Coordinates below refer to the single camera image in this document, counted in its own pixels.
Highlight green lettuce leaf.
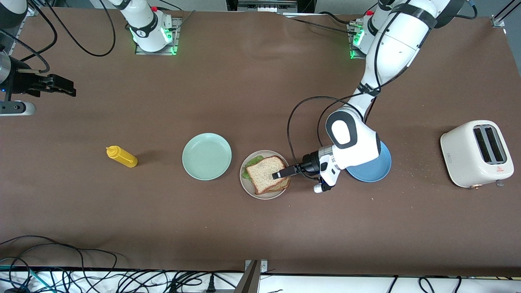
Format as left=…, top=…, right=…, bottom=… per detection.
left=242, top=155, right=265, bottom=179

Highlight black and metal equipment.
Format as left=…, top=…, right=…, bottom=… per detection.
left=226, top=0, right=316, bottom=13

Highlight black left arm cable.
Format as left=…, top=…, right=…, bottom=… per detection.
left=287, top=0, right=479, bottom=179

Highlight grey metal mount post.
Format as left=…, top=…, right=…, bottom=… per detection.
left=234, top=259, right=268, bottom=293

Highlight aluminium profile bar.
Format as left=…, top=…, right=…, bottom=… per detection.
left=491, top=0, right=521, bottom=28

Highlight blue plate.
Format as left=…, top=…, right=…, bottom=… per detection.
left=346, top=140, right=392, bottom=182

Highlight thin black cables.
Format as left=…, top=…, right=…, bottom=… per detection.
left=385, top=276, right=462, bottom=293

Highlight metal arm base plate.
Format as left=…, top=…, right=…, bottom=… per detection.
left=135, top=16, right=180, bottom=55
left=348, top=20, right=369, bottom=59

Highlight mint green plate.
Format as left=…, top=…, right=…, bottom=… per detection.
left=182, top=133, right=232, bottom=181

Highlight yellow squeeze bottle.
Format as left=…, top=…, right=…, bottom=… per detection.
left=106, top=145, right=138, bottom=168

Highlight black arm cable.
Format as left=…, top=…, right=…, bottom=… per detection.
left=287, top=0, right=479, bottom=179
left=0, top=0, right=116, bottom=74

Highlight tangle of black cables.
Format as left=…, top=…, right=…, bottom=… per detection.
left=0, top=235, right=245, bottom=293

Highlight aluminium frame rail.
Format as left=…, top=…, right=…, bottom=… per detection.
left=0, top=0, right=39, bottom=55

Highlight brown bread slice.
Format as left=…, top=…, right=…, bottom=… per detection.
left=267, top=175, right=291, bottom=193
left=245, top=156, right=289, bottom=195

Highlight beige plate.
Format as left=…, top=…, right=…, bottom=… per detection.
left=240, top=150, right=291, bottom=200

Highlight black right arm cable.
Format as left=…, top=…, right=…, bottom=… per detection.
left=0, top=0, right=116, bottom=74

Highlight brown table cover sheet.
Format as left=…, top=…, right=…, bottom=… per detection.
left=0, top=7, right=521, bottom=277

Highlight black cable on table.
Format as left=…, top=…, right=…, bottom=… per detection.
left=281, top=11, right=369, bottom=35

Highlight white toaster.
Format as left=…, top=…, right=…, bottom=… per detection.
left=440, top=120, right=514, bottom=190

